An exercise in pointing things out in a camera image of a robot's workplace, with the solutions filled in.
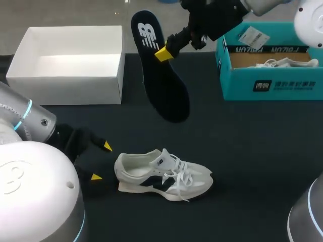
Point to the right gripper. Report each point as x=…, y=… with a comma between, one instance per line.
x=214, y=17

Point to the beige shoe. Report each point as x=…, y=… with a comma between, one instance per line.
x=285, y=63

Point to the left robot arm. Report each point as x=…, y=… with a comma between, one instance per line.
x=32, y=191

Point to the black shoe insole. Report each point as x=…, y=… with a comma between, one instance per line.
x=164, y=85

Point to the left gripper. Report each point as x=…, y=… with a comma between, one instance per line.
x=68, y=142

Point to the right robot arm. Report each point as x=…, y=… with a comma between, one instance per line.
x=306, y=22

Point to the white sneaker with dark logo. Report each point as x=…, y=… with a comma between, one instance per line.
x=164, y=176

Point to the teal box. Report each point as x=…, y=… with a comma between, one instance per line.
x=265, y=85

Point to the white shoebox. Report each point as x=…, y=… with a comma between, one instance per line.
x=65, y=65

